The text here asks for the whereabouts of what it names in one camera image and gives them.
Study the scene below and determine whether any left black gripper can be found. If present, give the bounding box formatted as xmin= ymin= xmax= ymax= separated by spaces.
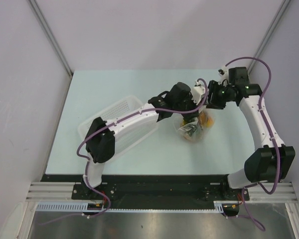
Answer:
xmin=173 ymin=94 xmax=201 ymax=121

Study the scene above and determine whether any toy pineapple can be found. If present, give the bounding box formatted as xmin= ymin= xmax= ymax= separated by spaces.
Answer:
xmin=177 ymin=121 xmax=204 ymax=142

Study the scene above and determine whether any clear zip top bag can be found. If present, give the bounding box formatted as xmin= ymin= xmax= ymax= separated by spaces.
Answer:
xmin=173 ymin=108 xmax=215 ymax=143

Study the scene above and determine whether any orange papaya slice toy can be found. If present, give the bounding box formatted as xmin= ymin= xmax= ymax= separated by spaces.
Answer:
xmin=198 ymin=112 xmax=214 ymax=128

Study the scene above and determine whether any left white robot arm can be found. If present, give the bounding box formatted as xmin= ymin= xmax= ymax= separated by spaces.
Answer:
xmin=82 ymin=79 xmax=207 ymax=199

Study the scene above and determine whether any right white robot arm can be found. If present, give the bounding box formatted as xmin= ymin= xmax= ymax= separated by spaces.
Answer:
xmin=207 ymin=66 xmax=296 ymax=200

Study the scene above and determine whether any white plastic basket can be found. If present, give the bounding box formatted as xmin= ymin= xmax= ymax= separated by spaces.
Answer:
xmin=78 ymin=96 xmax=158 ymax=163

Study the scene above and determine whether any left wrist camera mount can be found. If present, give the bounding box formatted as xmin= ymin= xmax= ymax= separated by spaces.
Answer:
xmin=191 ymin=78 xmax=206 ymax=105

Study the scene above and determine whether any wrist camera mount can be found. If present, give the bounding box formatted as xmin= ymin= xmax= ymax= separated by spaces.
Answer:
xmin=191 ymin=78 xmax=206 ymax=105
xmin=218 ymin=65 xmax=229 ymax=82

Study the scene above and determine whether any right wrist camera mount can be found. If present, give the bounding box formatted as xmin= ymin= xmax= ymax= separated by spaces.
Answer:
xmin=218 ymin=65 xmax=229 ymax=82

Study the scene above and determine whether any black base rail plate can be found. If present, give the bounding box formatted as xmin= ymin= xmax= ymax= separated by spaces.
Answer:
xmin=41 ymin=175 xmax=249 ymax=211

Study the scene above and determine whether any white cable duct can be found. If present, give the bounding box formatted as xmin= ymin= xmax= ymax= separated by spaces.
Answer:
xmin=36 ymin=200 xmax=240 ymax=215

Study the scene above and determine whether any right aluminium frame post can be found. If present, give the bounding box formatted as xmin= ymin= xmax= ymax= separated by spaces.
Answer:
xmin=245 ymin=0 xmax=292 ymax=75

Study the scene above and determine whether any aluminium frame post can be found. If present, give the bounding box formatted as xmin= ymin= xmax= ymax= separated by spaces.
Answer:
xmin=245 ymin=0 xmax=292 ymax=75
xmin=26 ymin=0 xmax=74 ymax=77

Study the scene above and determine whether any left aluminium frame post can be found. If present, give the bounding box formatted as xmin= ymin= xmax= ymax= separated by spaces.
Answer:
xmin=26 ymin=0 xmax=74 ymax=77

